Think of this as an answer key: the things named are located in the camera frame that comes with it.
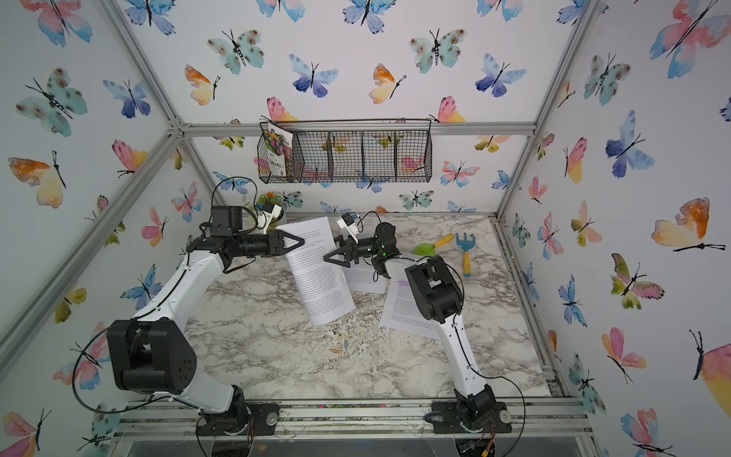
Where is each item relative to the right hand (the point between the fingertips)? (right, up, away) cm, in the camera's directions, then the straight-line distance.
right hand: (326, 255), depth 85 cm
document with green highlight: (+9, -9, +16) cm, 21 cm away
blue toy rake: (+49, +2, +23) cm, 54 cm away
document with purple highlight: (+23, -18, +8) cm, 30 cm away
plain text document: (0, -8, -5) cm, 9 cm away
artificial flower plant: (-23, +20, +18) cm, 35 cm away
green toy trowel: (+34, +1, +22) cm, 41 cm away
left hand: (-6, +4, -6) cm, 9 cm away
